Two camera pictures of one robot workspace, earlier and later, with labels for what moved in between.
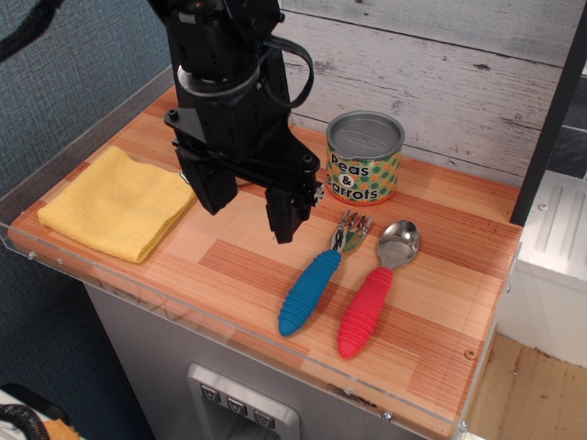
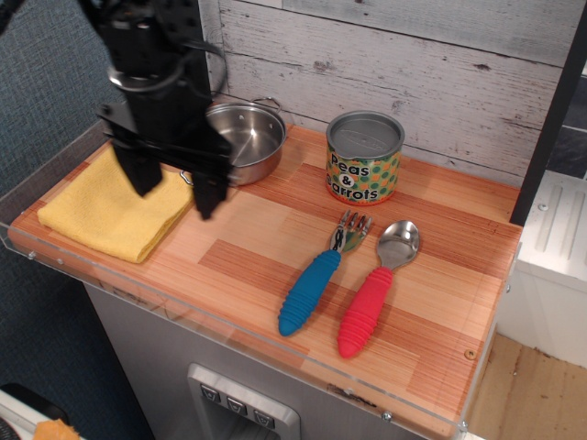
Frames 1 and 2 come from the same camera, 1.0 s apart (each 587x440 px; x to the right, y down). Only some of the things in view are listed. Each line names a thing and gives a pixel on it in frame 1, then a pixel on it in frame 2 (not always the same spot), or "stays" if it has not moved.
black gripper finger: (213, 182) → (145, 174)
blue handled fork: (311, 284) stays
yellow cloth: (118, 204) stays
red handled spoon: (397, 241) stays
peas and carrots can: (362, 156) stays
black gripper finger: (286, 213) → (210, 191)
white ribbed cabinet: (545, 304) stays
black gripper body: (248, 128) → (162, 115)
